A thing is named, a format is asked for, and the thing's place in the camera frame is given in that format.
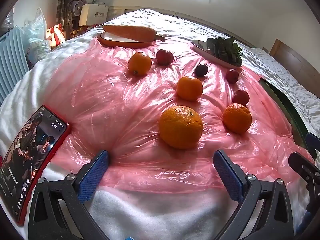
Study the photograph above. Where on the dark leafy greens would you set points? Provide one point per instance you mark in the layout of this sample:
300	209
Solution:
225	48

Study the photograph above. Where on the pink plastic sheet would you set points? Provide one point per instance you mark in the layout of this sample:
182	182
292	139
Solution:
105	100

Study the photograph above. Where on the red plum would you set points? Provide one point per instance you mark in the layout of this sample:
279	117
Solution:
232	76
240	97
164	56

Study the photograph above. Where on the plaid hanging cloth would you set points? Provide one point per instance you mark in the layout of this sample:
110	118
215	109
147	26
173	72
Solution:
62	7

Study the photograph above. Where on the dark purple plum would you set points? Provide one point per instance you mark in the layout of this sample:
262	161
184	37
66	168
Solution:
201	70

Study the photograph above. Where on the orange rimmed plate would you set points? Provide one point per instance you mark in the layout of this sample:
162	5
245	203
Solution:
125	41

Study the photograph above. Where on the large orange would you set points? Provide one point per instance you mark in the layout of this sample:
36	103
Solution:
181	127

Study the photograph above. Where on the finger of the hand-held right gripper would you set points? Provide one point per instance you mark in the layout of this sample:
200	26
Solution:
302	165
312	141

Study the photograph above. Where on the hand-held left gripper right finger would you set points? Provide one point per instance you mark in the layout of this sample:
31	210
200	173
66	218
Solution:
226	172

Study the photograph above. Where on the red and white package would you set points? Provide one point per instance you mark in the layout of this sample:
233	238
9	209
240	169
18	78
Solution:
56	33

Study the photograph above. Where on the small electric fan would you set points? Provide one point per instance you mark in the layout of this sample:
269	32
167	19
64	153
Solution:
76	6

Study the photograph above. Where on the smartphone with red case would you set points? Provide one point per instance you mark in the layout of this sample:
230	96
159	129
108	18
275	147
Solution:
30	155

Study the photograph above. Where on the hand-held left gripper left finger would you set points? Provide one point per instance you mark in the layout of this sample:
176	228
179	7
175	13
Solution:
96	172

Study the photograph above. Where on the white oval plate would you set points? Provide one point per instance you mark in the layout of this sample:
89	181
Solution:
200	46

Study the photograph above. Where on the light blue ribbed suitcase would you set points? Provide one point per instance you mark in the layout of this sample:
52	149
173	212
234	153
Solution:
12	55

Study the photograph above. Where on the white cardboard box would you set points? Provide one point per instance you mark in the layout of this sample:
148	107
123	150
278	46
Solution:
93	15

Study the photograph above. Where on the wooden bed headboard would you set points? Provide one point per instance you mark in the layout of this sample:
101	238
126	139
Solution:
295	60

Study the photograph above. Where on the carrot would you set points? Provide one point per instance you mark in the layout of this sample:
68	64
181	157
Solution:
130	31

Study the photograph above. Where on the clear plastic bag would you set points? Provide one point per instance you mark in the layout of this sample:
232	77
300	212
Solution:
35	32

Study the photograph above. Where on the white wall radiator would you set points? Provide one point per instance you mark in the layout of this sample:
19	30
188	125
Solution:
116	11

